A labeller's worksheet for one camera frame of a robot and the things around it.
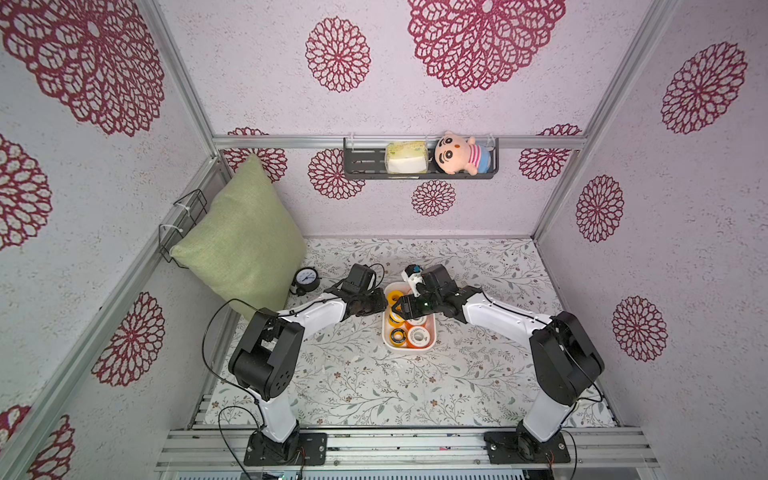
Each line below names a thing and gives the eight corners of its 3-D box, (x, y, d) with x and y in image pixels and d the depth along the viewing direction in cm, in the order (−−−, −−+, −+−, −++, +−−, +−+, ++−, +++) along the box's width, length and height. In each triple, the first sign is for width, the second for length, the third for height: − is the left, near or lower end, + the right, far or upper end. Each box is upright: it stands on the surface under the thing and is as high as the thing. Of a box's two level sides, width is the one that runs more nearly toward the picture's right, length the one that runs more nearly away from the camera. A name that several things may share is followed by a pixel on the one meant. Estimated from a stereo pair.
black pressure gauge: (292, 295, 106) (289, 289, 103) (297, 273, 112) (295, 267, 109) (318, 295, 106) (316, 289, 103) (322, 273, 112) (320, 267, 109)
